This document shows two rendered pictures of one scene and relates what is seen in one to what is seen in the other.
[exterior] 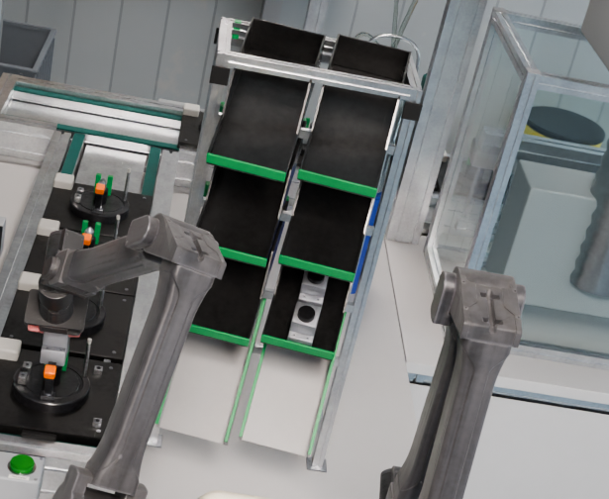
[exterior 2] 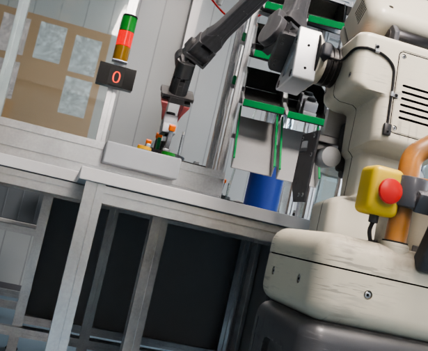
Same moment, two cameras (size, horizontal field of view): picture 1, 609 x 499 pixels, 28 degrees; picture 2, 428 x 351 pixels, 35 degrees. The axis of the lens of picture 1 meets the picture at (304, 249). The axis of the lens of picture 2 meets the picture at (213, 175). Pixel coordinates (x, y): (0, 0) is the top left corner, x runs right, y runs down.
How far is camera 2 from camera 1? 1.65 m
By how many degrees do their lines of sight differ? 33
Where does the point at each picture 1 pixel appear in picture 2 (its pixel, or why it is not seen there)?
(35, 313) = (166, 91)
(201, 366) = (248, 145)
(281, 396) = (293, 163)
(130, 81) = not seen: hidden behind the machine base
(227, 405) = (266, 161)
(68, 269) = (206, 33)
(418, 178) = (285, 194)
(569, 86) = not seen: hidden behind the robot
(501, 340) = not seen: outside the picture
